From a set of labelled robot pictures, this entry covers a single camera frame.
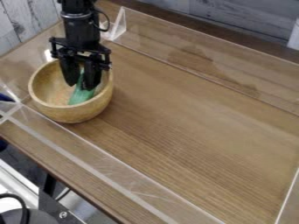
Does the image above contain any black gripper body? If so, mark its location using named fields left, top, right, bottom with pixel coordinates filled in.
left=49, top=11, right=111, bottom=71

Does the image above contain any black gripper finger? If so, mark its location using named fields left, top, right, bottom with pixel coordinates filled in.
left=60, top=56, right=80, bottom=87
left=81, top=60, right=101, bottom=90

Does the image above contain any green rectangular block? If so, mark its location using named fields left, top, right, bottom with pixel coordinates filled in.
left=68, top=70, right=96, bottom=105

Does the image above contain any brown wooden bowl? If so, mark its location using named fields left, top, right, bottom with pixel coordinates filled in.
left=28, top=60, right=115, bottom=123

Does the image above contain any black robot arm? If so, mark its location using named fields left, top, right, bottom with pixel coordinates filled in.
left=49, top=0, right=111, bottom=90

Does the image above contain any black table leg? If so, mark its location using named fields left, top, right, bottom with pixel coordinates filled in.
left=43, top=174, right=57, bottom=197

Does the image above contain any white object at right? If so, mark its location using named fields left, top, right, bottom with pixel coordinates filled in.
left=287, top=18, right=299, bottom=50

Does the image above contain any clear acrylic tray wall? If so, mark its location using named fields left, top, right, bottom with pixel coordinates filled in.
left=0, top=3, right=299, bottom=224

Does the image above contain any black cable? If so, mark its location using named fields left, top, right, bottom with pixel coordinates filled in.
left=0, top=192, right=31, bottom=224

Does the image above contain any black metal bracket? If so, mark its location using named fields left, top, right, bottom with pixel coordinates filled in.
left=39, top=191, right=87, bottom=224

